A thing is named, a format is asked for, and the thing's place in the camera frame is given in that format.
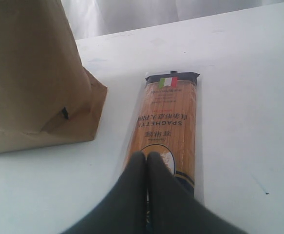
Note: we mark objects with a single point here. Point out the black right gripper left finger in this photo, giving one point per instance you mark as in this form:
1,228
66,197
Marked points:
123,209

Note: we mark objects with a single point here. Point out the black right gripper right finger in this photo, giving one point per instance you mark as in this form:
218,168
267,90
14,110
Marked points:
173,210

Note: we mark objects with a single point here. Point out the brown paper shopping bag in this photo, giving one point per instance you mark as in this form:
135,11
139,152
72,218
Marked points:
47,97

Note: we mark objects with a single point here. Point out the spaghetti packet dark blue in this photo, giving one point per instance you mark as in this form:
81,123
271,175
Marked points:
166,123

